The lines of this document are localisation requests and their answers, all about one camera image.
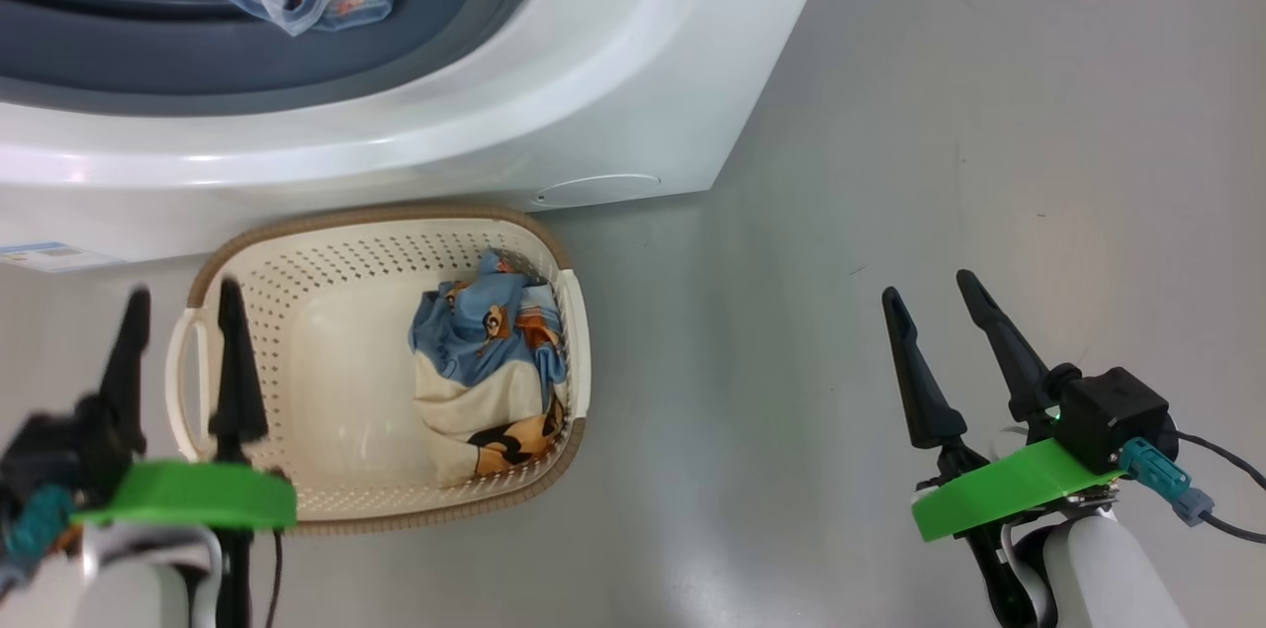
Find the white washing machine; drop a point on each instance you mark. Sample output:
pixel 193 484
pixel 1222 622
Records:
pixel 593 94

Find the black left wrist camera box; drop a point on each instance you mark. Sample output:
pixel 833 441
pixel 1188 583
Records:
pixel 49 455

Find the teal right camera connector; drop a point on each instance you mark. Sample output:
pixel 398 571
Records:
pixel 1162 480

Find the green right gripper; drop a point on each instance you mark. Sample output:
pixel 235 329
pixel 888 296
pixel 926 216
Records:
pixel 1009 490

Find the cream perforated laundry basket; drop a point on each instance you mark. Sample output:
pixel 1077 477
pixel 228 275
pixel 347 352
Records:
pixel 326 391

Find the blue cartoon print garment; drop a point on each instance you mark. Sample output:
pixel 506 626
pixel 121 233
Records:
pixel 475 391

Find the blue energy label sticker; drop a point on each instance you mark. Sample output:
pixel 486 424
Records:
pixel 59 256

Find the teal camera connector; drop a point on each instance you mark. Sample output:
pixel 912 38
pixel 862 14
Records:
pixel 40 519
pixel 1162 480

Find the teal left camera connector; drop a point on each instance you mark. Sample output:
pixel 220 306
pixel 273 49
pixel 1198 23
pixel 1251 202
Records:
pixel 40 519

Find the round white filter cover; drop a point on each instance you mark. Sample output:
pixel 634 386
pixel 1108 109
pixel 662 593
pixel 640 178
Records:
pixel 598 190

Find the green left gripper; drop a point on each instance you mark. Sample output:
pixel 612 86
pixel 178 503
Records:
pixel 198 494

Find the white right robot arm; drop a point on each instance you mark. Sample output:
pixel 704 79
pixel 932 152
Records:
pixel 1108 579

